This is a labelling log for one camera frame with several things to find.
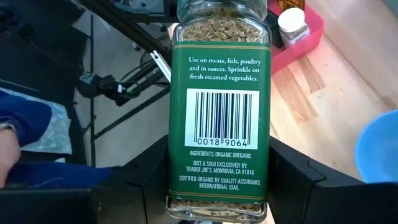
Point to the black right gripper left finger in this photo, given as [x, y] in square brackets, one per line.
[140, 193]

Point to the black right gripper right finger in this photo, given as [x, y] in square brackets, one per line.
[311, 196]

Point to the green-label oregano jar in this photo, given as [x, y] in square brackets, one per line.
[217, 124]

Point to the white-lidded seasoning jar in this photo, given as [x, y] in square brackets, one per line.
[292, 20]

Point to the person's forearm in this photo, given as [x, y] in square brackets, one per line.
[25, 115]

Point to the person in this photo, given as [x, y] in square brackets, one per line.
[62, 175]

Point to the blue bowl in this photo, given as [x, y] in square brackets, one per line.
[379, 146]

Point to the pale blue cloth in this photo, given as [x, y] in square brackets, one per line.
[57, 133]

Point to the person's hand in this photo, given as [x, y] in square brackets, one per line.
[7, 158]

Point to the pink plastic bin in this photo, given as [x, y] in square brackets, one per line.
[298, 49]

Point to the dark grey metal stand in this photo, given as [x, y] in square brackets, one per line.
[37, 46]

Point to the black aluminium rig frame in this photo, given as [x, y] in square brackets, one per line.
[136, 34]

